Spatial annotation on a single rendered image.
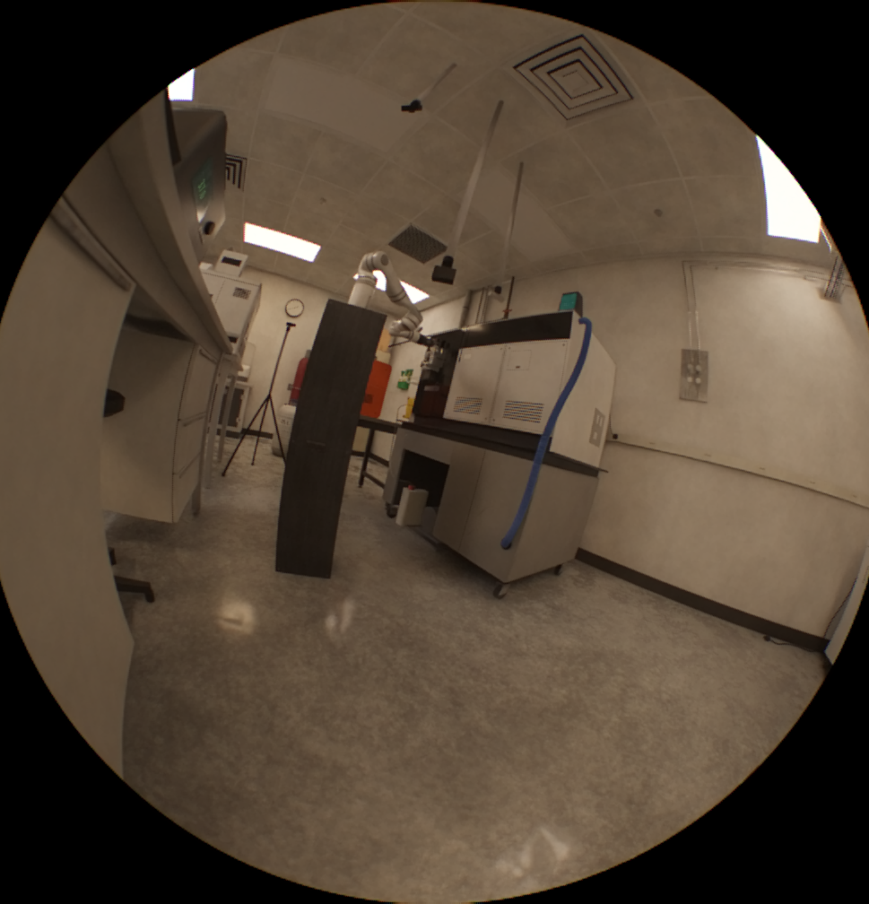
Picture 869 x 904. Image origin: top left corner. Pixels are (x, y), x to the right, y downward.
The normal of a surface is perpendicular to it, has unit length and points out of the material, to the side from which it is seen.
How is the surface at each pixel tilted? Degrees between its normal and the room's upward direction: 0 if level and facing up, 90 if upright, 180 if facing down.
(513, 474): 90
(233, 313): 90
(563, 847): 0
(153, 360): 90
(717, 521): 90
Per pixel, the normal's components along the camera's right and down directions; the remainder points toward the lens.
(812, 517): -0.78, -0.15
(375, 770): 0.23, -0.97
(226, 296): 0.59, 0.18
